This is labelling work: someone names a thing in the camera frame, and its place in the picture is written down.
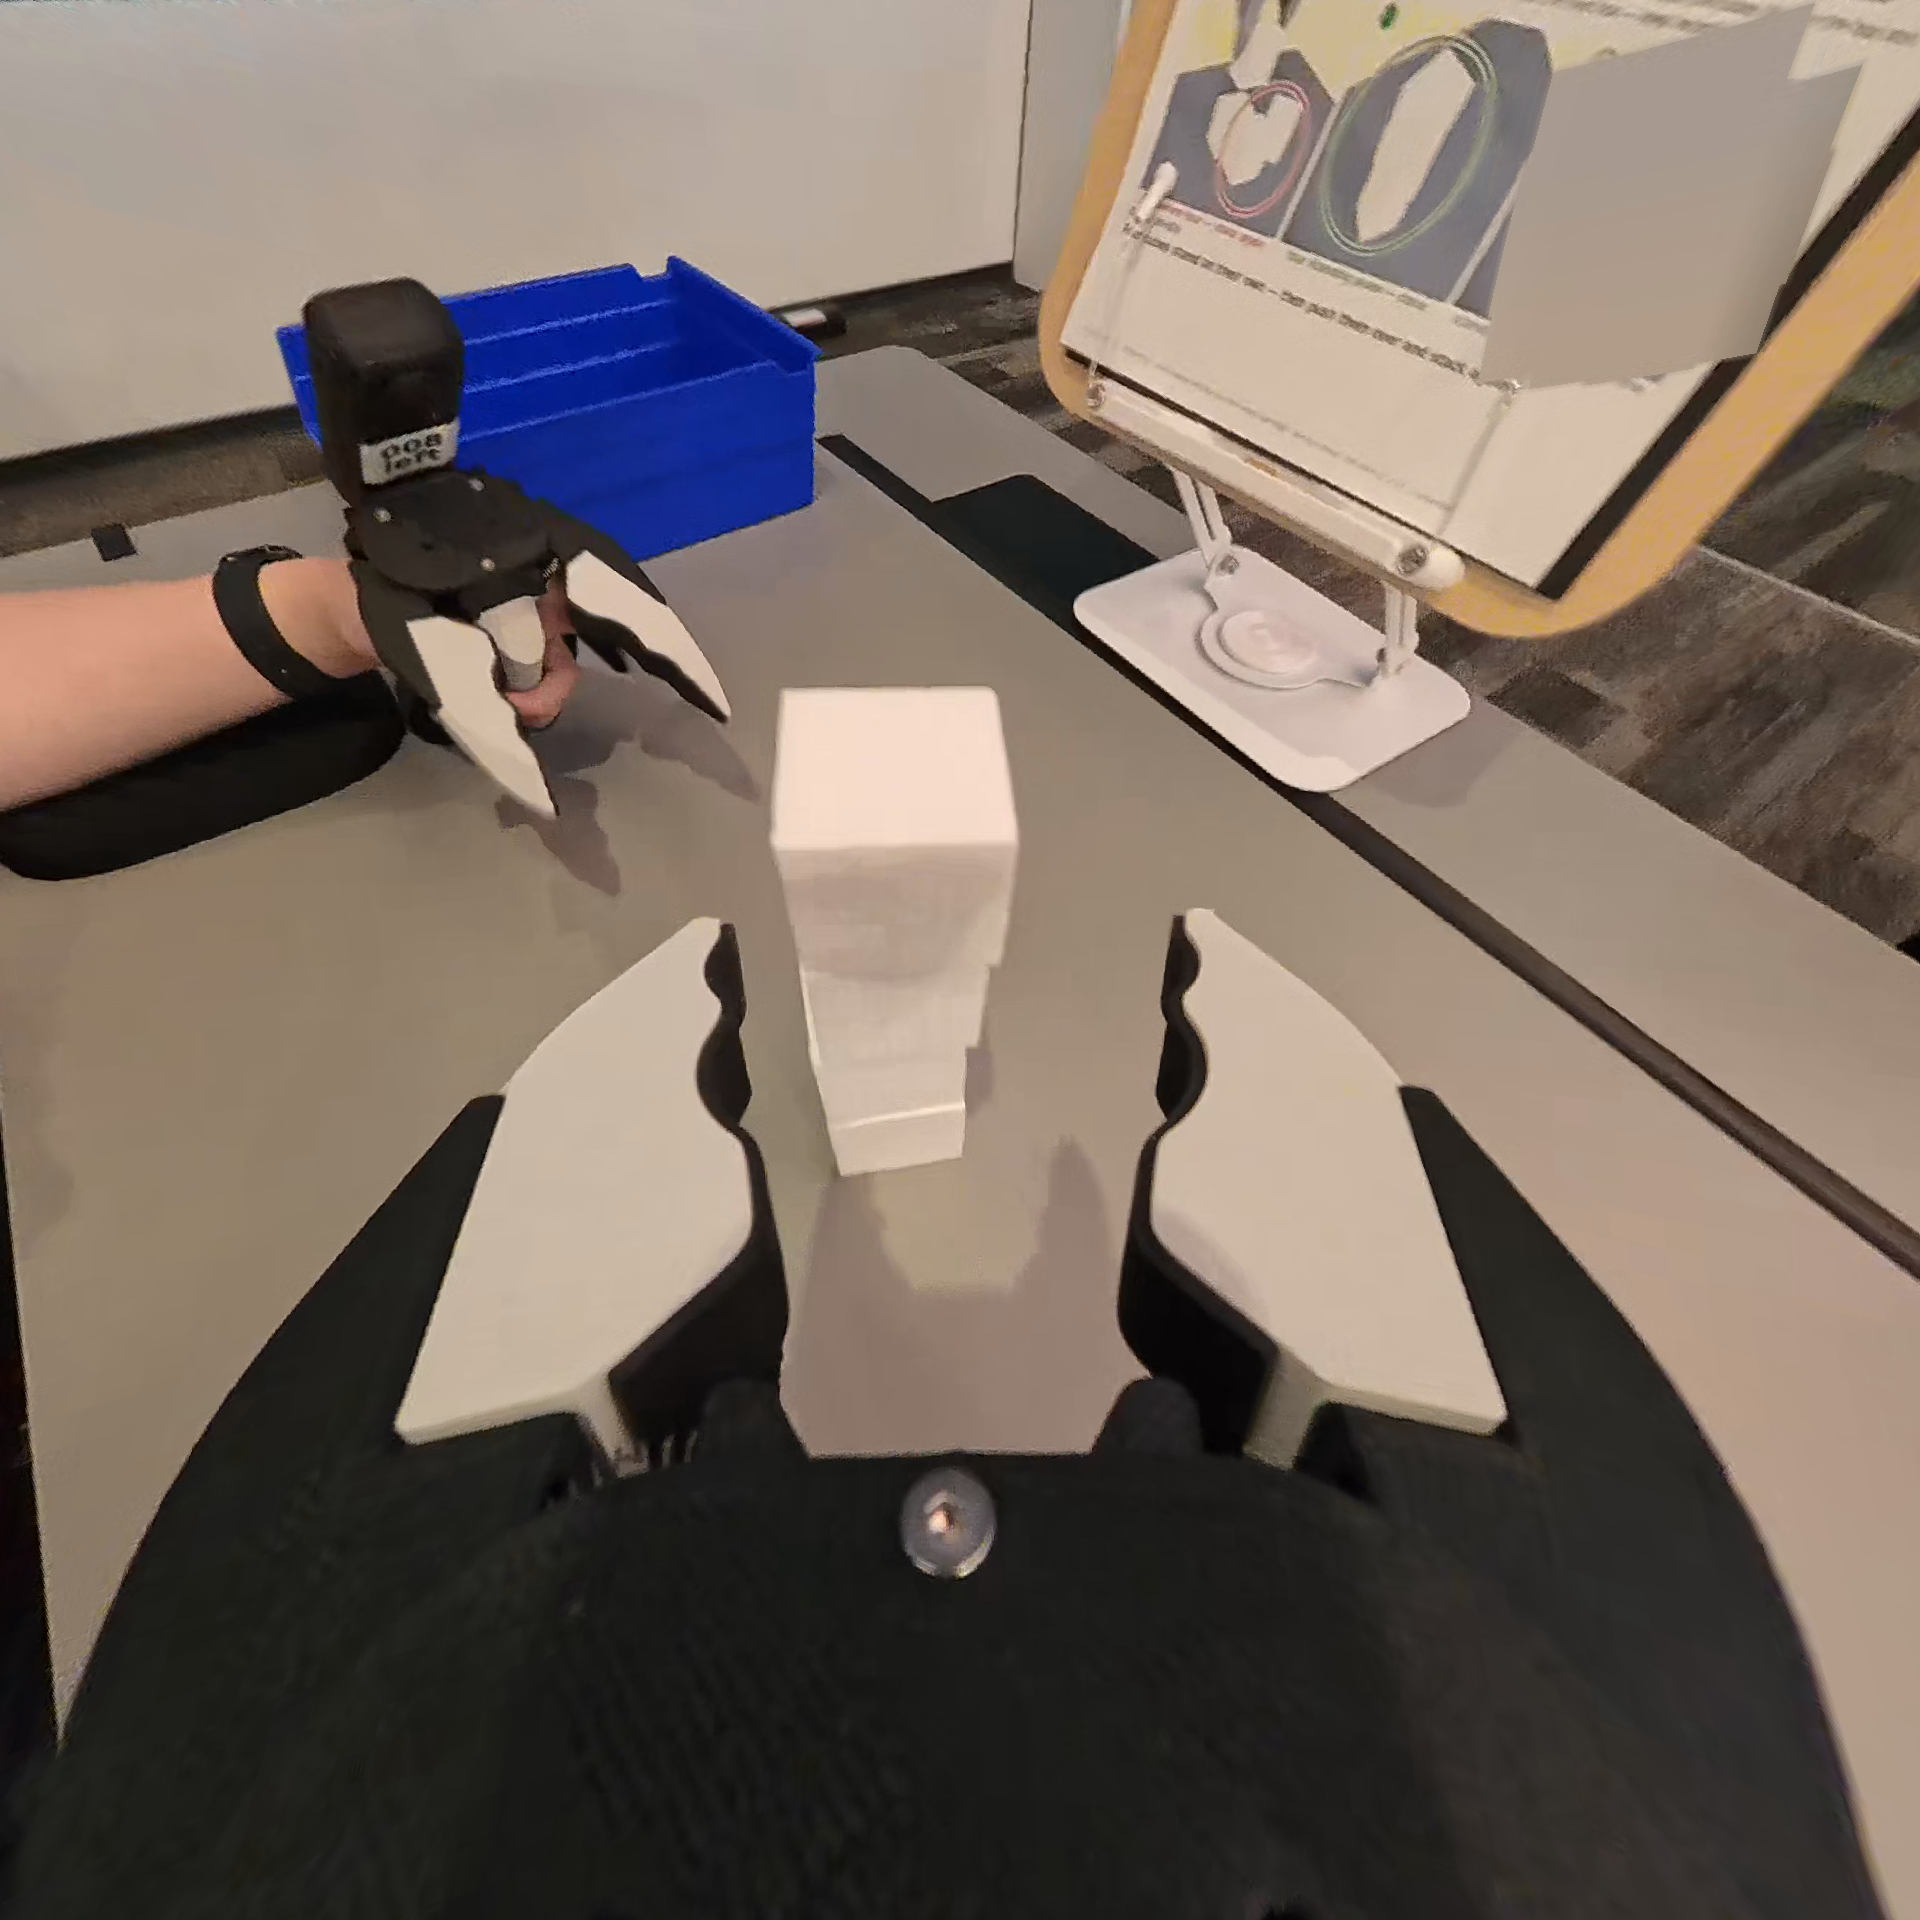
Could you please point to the white document stand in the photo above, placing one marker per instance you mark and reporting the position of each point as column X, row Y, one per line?
column 1350, row 735

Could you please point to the black wrist band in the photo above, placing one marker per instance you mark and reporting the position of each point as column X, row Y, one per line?
column 255, row 629

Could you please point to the printed instruction sheet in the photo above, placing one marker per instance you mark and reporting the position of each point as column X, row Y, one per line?
column 1275, row 346

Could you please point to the black mesh wrist rest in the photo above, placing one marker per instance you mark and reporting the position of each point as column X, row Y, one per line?
column 182, row 810

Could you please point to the person's left forearm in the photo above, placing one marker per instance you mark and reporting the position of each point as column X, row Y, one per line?
column 120, row 690

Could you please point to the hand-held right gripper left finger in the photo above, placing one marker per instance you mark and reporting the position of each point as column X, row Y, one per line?
column 586, row 1214

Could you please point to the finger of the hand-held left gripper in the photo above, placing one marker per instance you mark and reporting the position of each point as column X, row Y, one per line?
column 473, row 690
column 646, row 622

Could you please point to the person's left hand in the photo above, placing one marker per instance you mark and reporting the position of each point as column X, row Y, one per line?
column 551, row 676

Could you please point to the blue plastic bin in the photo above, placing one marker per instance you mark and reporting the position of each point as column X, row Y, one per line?
column 646, row 406

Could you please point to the black floor box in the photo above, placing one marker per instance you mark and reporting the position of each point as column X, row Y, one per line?
column 811, row 319

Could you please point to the wooden document board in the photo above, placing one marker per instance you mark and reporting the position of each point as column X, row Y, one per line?
column 1770, row 399

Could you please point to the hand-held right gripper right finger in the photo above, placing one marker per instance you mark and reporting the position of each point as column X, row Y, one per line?
column 1319, row 1214

